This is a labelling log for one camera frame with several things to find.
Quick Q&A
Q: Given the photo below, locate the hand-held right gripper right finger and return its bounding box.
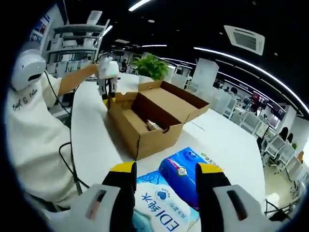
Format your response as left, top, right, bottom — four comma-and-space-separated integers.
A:
195, 161, 290, 232

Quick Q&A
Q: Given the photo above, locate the curved ceiling light strip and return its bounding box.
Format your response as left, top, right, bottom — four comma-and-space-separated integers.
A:
127, 0, 152, 12
194, 46, 309, 116

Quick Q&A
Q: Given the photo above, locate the white ceiling air conditioner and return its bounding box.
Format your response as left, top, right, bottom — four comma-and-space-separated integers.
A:
224, 25, 266, 56

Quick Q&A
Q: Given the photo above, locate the small clear spray bottle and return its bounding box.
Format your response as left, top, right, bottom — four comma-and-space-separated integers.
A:
145, 119, 163, 131

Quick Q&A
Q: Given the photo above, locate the brown cardboard shoe box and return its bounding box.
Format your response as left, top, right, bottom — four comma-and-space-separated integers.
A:
106, 80, 210, 161

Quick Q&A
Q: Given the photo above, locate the person in white shirt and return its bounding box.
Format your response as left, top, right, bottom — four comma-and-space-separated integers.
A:
4, 72, 84, 208

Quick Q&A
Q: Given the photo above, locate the small hanging red screen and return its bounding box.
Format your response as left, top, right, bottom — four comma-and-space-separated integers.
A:
252, 91, 268, 104
270, 102, 287, 120

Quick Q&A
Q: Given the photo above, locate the green potted plant white pot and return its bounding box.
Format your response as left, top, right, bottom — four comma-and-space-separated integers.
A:
132, 53, 169, 84

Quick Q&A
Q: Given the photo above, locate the white ribbed appliance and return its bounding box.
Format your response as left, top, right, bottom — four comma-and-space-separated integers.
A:
86, 10, 103, 25

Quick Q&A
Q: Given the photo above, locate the grey metal shelf rack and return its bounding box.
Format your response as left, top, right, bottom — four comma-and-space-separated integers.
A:
45, 19, 111, 73

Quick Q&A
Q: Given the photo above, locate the blue soft tissue pack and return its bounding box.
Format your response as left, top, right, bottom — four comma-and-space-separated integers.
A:
159, 147, 219, 211

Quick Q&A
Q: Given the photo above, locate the black cable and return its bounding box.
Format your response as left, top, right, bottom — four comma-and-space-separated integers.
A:
43, 70, 73, 116
59, 142, 90, 197

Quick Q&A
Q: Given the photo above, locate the white blue wet wipes pack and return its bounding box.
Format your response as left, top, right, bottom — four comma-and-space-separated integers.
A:
132, 170, 201, 232

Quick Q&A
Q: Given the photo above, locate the white chest device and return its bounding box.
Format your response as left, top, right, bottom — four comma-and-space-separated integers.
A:
11, 48, 46, 92

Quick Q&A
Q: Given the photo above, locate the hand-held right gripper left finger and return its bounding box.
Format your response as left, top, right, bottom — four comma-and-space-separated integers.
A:
61, 160, 138, 232

